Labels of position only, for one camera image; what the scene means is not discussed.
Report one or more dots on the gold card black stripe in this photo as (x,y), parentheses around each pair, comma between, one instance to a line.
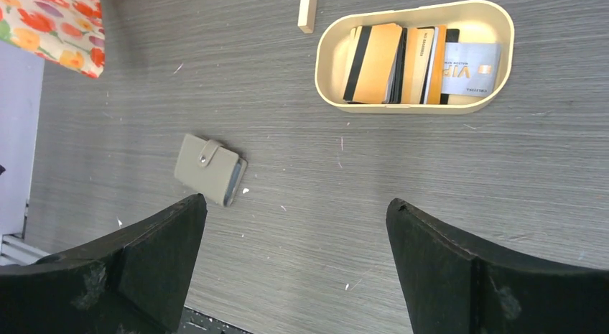
(371,59)

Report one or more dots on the floral fabric bag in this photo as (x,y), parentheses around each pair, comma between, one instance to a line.
(69,33)

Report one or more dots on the wooden rack frame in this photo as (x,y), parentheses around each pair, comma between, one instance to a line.
(306,16)

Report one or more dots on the cream oval tray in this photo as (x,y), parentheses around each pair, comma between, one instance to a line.
(471,21)

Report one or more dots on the orange card upright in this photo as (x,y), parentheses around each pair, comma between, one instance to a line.
(434,85)

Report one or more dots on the gold card upright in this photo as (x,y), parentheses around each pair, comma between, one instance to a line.
(418,47)

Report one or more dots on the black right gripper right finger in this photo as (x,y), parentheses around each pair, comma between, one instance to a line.
(457,282)

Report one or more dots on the silver VIP card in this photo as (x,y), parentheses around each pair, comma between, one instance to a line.
(470,69)

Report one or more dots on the grey card holder wallet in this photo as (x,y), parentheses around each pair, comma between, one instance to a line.
(210,169)

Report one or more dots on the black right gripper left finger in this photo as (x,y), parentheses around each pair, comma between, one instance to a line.
(134,280)

